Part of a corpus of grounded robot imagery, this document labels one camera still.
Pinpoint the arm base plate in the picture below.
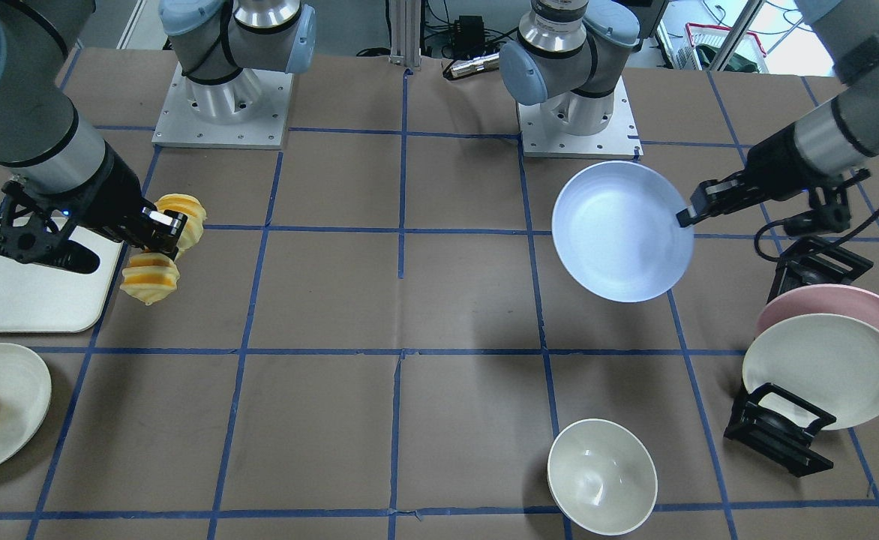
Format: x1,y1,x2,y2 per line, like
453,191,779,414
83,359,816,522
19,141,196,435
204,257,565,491
151,69,295,150
516,77,644,160

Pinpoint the aluminium frame post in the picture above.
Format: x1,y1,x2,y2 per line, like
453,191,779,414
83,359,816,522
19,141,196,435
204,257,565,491
387,0,425,71

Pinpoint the black plate rack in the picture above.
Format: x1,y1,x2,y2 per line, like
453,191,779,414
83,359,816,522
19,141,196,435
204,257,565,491
724,236,874,478

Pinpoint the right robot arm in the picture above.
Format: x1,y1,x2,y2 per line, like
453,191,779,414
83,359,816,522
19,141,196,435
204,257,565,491
0,1,317,274

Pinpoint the yellow twisted bread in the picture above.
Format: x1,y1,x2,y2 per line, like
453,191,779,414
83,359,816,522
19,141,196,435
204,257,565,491
119,193,207,305

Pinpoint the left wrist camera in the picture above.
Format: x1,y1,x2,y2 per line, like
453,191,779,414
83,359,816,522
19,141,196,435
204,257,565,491
781,184,851,237

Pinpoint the silver cable connector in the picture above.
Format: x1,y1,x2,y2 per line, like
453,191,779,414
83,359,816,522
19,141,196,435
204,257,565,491
442,52,500,81

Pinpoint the pink plate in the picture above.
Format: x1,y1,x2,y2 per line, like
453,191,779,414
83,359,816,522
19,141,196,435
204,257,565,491
754,284,879,364

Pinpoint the cream plate in rack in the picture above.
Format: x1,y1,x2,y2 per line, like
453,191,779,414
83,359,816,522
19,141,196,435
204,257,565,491
742,313,879,431

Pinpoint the blue plate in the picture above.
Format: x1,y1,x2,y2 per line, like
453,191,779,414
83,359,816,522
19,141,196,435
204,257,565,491
550,160,695,303

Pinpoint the cream rectangular tray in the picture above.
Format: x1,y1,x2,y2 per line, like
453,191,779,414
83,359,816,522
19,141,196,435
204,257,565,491
0,228,121,334

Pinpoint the cream bowl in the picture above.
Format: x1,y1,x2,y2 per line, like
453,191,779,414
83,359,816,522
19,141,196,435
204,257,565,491
546,419,659,536

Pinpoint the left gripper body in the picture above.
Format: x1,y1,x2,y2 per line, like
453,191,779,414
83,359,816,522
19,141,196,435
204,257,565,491
740,124,834,206

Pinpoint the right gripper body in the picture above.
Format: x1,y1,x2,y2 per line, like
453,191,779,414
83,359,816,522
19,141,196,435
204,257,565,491
58,144,156,247

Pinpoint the cream plate with lemon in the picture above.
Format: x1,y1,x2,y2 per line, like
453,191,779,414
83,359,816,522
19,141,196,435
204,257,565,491
0,343,52,464

